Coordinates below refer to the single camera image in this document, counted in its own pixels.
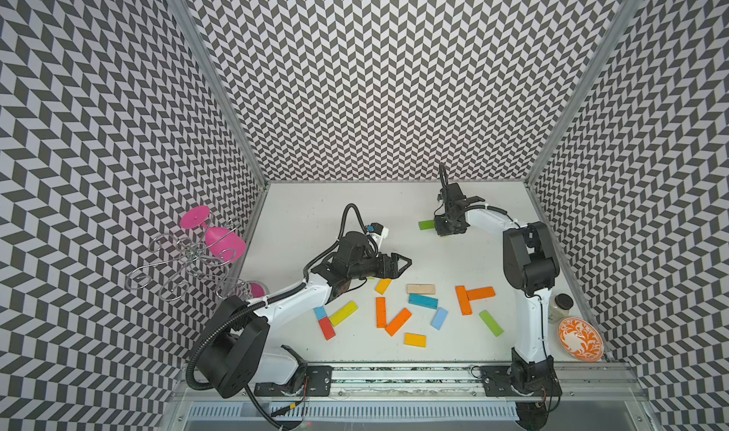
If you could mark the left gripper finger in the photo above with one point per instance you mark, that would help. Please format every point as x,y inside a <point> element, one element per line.
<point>396,271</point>
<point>399,260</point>

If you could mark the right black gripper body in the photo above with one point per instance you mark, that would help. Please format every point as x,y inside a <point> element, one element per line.
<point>447,224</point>

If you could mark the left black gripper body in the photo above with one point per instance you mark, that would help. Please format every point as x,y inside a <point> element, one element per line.
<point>378,267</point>

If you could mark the natural wood block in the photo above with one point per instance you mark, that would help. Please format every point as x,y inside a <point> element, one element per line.
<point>421,289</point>

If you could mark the green small block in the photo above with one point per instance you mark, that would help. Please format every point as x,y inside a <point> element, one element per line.
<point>426,225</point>

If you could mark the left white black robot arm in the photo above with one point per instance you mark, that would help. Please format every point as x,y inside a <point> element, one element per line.
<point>234,352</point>

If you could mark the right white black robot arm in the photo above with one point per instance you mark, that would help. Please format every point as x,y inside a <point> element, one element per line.
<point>530,267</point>

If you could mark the yellow-orange tilted block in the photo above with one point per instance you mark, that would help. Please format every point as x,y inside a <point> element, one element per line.
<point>382,286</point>

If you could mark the teal block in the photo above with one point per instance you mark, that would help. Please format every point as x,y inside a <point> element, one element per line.
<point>424,301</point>

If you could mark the orange vertical block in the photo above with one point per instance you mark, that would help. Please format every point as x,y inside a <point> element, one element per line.
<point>381,312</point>

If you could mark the orange diagonal block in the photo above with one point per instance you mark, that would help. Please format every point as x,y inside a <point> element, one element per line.
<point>398,322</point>

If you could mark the light blue small block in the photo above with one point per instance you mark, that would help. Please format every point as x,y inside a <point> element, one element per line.
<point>439,318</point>

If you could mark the yellow-green long block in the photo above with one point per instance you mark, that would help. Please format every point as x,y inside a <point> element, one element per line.
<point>344,313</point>

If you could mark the yellow-orange bottom block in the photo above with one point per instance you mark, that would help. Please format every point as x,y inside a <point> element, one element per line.
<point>415,340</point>

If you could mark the red small block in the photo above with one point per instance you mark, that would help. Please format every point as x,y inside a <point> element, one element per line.
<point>327,328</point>

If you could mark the green long block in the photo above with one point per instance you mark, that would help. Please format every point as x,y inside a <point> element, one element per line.
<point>490,322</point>

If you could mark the small dark lidded jar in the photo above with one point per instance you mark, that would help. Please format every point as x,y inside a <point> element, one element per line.
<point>560,307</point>

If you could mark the pink plastic wine glass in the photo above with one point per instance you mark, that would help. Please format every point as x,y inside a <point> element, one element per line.
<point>223,243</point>

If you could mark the orange patterned bowl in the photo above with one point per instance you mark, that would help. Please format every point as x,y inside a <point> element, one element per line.
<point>581,340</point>

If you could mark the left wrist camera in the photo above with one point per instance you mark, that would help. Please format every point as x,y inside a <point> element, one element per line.
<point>377,232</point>

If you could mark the aluminium mounting rail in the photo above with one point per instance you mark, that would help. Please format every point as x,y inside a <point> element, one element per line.
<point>601,382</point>

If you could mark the silver wire glass rack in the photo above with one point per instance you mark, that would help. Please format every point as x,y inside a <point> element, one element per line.
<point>181,264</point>

